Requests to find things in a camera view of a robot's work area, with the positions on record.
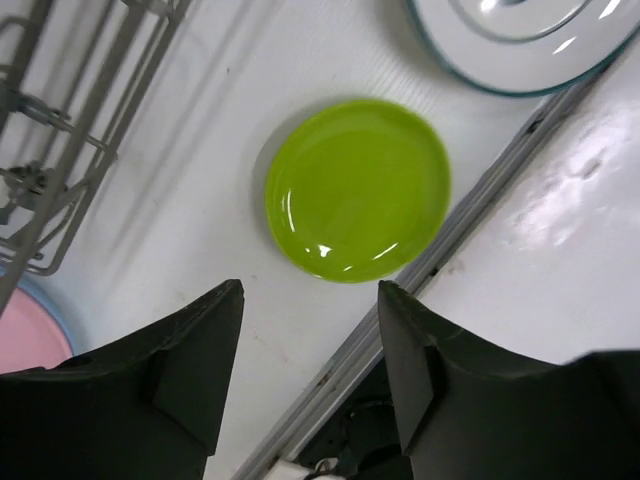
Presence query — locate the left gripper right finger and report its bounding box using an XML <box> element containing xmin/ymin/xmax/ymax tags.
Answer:
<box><xmin>377</xmin><ymin>281</ymin><xmax>639</xmax><ymax>479</ymax></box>

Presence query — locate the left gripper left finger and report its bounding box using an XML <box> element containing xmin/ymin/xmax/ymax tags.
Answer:
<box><xmin>1</xmin><ymin>279</ymin><xmax>244</xmax><ymax>479</ymax></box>

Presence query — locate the pink plastic plate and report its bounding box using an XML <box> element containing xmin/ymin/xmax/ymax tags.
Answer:
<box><xmin>0</xmin><ymin>288</ymin><xmax>74</xmax><ymax>375</ymax></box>

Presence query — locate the blue plastic plate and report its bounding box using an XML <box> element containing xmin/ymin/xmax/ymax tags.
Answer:
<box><xmin>0</xmin><ymin>264</ymin><xmax>77</xmax><ymax>359</ymax></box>

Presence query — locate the green plastic plate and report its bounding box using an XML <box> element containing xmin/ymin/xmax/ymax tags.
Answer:
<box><xmin>264</xmin><ymin>98</ymin><xmax>453</xmax><ymax>283</ymax></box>

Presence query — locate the white plate with grey pattern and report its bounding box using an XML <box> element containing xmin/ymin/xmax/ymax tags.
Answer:
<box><xmin>407</xmin><ymin>1</ymin><xmax>639</xmax><ymax>97</ymax></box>

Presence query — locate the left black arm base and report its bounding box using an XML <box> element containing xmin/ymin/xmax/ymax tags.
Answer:
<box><xmin>295</xmin><ymin>360</ymin><xmax>413</xmax><ymax>480</ymax></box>

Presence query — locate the aluminium rail across table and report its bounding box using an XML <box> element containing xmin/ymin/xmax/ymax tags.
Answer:
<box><xmin>234</xmin><ymin>74</ymin><xmax>602</xmax><ymax>479</ymax></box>

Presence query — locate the grey wire dish rack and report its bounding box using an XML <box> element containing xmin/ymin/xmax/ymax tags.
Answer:
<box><xmin>1</xmin><ymin>1</ymin><xmax>190</xmax><ymax>302</ymax></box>

